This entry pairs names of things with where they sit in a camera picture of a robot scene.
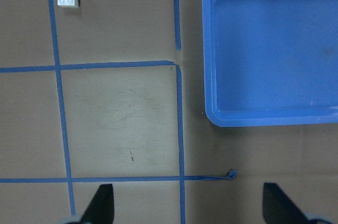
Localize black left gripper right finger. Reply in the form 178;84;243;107
262;183;308;223

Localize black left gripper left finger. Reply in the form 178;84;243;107
80;184;114;224

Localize blue plastic tray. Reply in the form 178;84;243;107
202;0;337;127

